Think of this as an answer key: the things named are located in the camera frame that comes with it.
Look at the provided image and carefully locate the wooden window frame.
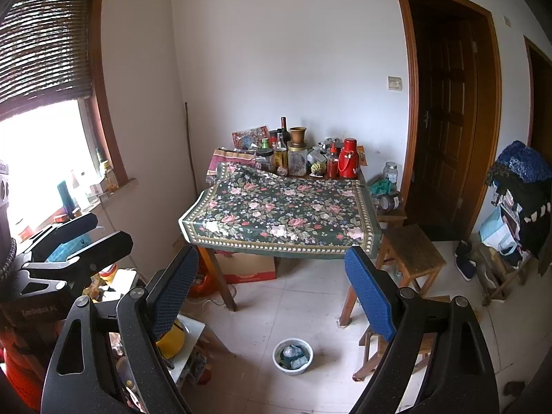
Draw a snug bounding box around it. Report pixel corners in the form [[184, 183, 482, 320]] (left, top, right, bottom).
[[88, 0, 130, 186]]

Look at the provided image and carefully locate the dark blue shoe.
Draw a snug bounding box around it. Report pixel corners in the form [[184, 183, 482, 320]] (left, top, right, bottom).
[[454, 240, 479, 281]]

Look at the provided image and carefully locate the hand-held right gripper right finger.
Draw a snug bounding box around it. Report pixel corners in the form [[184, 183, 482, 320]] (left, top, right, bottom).
[[344, 246, 501, 414]]

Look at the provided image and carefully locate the wooden table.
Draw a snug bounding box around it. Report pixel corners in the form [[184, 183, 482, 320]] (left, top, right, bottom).
[[198, 168, 382, 327]]

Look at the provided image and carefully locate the small wooden side stool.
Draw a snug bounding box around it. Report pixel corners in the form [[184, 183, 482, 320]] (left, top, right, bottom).
[[375, 207, 408, 230]]

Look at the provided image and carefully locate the person's orange clothing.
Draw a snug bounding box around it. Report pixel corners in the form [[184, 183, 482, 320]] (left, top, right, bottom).
[[0, 332, 49, 406]]

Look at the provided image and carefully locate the yellow label liquor bottle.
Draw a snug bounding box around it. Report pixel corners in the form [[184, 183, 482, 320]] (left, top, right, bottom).
[[275, 129, 289, 169]]

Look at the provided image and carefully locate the white plastic basin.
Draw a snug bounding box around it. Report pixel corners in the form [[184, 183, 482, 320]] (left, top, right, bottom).
[[273, 337, 314, 376]]

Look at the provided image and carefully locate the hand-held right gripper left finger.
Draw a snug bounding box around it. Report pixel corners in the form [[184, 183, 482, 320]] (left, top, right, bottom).
[[41, 244, 200, 414]]

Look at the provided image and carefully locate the blue printed sack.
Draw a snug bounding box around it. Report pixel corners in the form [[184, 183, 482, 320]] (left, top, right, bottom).
[[45, 234, 93, 264]]

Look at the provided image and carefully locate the thin wooden stick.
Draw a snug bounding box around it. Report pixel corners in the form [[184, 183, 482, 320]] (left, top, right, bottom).
[[185, 102, 197, 195]]

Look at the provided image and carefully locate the cardboard box red print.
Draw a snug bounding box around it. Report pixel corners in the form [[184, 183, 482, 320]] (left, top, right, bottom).
[[213, 252, 277, 284]]

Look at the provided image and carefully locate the bamboo window blind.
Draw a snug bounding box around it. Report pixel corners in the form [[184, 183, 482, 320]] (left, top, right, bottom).
[[0, 0, 106, 115]]

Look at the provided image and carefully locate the maroon striped bag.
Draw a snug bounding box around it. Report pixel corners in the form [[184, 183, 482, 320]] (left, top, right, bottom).
[[206, 147, 259, 182]]

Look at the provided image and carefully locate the low wooden rack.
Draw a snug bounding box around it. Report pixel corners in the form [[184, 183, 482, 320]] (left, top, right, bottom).
[[476, 246, 535, 307]]

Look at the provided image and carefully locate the red snack packet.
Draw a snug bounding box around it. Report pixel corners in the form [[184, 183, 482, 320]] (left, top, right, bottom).
[[232, 125, 269, 149]]

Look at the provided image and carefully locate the dark teal bottle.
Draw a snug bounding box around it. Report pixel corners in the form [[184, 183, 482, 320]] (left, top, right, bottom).
[[57, 180, 75, 220]]

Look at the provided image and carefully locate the tall wooden stool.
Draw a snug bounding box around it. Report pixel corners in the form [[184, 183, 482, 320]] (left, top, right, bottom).
[[375, 223, 448, 298]]

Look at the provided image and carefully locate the glass jar gold lid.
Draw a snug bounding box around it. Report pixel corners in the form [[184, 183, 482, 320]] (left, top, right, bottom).
[[287, 147, 308, 177]]

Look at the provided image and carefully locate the white board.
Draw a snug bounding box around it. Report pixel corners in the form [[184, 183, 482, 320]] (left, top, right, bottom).
[[166, 315, 231, 384]]

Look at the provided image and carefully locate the red thermos flask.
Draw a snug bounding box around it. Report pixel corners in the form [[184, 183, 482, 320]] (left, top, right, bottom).
[[338, 138, 360, 179]]

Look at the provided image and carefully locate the narrow wooden door frame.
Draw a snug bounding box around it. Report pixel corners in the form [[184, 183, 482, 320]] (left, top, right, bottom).
[[524, 37, 552, 156]]

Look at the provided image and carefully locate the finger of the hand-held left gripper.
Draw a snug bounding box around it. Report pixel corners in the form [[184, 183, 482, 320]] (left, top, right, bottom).
[[19, 212, 99, 264], [21, 230, 134, 295]]

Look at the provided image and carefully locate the yellow hard hat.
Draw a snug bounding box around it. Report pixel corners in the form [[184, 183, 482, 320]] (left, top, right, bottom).
[[155, 317, 187, 359]]

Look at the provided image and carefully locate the clear jar black lid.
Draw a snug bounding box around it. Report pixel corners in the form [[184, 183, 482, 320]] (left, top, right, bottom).
[[254, 149, 275, 174]]

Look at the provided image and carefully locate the dark wooden door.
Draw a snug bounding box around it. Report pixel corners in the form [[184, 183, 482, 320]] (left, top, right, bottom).
[[407, 0, 492, 240]]

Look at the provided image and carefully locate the red plastic bag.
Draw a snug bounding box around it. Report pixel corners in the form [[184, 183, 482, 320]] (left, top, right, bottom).
[[189, 263, 216, 299]]

